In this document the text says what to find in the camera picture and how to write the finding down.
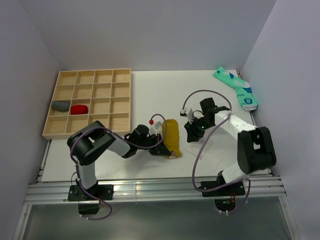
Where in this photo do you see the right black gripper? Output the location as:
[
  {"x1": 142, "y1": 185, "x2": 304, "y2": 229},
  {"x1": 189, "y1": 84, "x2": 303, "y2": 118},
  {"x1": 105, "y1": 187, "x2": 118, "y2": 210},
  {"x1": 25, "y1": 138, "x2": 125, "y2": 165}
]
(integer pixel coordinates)
[{"x1": 184, "y1": 116, "x2": 214, "y2": 143}]

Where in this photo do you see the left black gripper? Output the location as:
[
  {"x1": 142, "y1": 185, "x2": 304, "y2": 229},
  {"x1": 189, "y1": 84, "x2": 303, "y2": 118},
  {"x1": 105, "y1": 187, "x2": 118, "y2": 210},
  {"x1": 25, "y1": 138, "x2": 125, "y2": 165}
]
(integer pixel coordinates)
[{"x1": 136, "y1": 133, "x2": 171, "y2": 156}]

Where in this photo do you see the yellow sock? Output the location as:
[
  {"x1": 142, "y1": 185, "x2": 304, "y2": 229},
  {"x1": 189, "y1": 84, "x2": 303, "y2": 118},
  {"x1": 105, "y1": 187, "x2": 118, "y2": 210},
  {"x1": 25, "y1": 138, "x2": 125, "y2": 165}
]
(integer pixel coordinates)
[{"x1": 163, "y1": 119, "x2": 182, "y2": 159}]

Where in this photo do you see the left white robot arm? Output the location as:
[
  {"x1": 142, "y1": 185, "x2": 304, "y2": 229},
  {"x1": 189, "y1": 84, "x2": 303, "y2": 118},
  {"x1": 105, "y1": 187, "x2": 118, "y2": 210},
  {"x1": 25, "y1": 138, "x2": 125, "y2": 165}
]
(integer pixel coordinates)
[{"x1": 67, "y1": 120, "x2": 173, "y2": 200}]

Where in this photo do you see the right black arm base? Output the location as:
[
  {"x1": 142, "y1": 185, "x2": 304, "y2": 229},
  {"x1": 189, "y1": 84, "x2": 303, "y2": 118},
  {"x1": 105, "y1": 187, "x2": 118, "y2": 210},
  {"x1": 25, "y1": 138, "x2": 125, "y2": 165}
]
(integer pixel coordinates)
[{"x1": 198, "y1": 179, "x2": 246, "y2": 212}]

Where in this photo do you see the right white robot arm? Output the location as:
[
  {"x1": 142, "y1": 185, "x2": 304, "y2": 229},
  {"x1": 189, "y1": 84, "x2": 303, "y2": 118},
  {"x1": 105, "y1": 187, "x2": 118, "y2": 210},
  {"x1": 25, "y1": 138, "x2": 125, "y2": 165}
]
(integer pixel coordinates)
[{"x1": 180, "y1": 98, "x2": 277, "y2": 195}]

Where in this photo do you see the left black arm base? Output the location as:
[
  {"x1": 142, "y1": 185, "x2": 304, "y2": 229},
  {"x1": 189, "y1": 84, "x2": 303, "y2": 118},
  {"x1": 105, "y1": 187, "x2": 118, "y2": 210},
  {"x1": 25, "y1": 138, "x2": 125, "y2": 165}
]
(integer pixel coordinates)
[{"x1": 67, "y1": 183, "x2": 114, "y2": 216}]

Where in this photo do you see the mint green patterned sock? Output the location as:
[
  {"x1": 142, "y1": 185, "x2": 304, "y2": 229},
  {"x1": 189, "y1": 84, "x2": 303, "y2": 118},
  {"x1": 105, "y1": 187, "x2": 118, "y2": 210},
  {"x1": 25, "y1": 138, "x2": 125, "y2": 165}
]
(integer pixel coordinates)
[{"x1": 213, "y1": 66, "x2": 258, "y2": 112}]

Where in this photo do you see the wooden compartment tray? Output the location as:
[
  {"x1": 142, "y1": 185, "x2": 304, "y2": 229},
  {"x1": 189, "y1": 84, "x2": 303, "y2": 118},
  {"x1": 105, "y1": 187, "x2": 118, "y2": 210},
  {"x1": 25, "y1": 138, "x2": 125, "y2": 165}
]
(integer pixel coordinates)
[{"x1": 42, "y1": 68, "x2": 132, "y2": 140}]

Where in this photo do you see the rolled red sock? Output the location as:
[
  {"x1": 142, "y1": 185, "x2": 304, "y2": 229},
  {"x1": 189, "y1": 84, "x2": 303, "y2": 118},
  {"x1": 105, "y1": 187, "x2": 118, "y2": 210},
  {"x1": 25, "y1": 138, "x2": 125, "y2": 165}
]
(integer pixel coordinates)
[{"x1": 70, "y1": 104, "x2": 89, "y2": 115}]

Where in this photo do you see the rolled grey sock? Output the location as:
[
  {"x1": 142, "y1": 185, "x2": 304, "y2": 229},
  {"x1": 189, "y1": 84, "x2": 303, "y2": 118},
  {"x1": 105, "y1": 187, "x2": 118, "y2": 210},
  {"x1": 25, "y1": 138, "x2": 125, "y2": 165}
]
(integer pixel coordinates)
[{"x1": 51, "y1": 100, "x2": 71, "y2": 112}]

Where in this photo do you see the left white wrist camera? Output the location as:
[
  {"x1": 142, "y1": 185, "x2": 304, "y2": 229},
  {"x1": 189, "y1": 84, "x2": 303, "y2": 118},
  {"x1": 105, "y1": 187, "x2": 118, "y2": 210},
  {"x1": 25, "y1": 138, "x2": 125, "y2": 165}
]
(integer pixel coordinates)
[{"x1": 149, "y1": 119, "x2": 163, "y2": 135}]

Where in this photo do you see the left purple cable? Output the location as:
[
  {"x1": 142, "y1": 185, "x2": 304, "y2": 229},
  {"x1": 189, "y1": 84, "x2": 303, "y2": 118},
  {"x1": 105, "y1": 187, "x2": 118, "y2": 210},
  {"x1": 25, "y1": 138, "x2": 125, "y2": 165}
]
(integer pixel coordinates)
[{"x1": 69, "y1": 114, "x2": 168, "y2": 221}]

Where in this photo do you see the purple cable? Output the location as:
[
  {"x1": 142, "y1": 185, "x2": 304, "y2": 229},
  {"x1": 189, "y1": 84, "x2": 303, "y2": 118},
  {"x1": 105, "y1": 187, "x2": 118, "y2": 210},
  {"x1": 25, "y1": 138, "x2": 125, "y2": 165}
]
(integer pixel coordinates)
[
  {"x1": 183, "y1": 89, "x2": 251, "y2": 214},
  {"x1": 69, "y1": 114, "x2": 168, "y2": 221}
]

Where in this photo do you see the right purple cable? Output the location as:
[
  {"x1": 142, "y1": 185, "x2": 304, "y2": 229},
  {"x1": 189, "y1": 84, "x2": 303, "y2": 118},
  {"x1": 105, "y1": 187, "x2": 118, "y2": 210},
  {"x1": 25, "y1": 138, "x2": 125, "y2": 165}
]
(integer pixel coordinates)
[{"x1": 183, "y1": 89, "x2": 251, "y2": 214}]

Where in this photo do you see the aluminium rail frame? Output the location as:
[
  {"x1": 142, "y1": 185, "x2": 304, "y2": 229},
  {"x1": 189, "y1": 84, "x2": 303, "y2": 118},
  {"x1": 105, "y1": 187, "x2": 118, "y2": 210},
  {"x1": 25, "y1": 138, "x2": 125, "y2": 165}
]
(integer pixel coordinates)
[{"x1": 14, "y1": 70, "x2": 301, "y2": 240}]

